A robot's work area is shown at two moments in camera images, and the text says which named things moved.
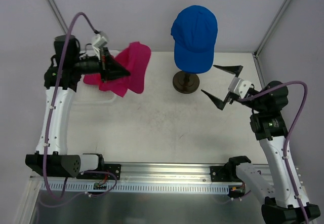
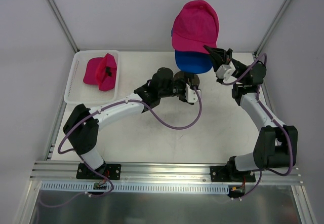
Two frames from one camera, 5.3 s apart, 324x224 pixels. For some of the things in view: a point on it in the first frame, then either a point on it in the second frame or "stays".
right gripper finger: x=217 y=101 → x=216 y=62
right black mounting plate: x=224 y=174 stays
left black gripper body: x=103 y=65 → x=184 y=88
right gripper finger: x=235 y=69 → x=216 y=51
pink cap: x=134 y=58 → x=196 y=26
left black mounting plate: x=115 y=168 stays
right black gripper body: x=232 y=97 → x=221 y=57
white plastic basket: x=89 y=95 stays
